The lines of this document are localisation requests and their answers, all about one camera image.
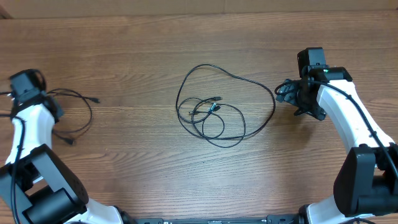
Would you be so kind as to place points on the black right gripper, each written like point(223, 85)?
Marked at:
point(306, 101)

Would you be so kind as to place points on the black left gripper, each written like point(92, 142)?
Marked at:
point(60, 111)

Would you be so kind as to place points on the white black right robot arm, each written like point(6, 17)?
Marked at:
point(366, 185)

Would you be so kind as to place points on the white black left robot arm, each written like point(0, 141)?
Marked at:
point(36, 185)

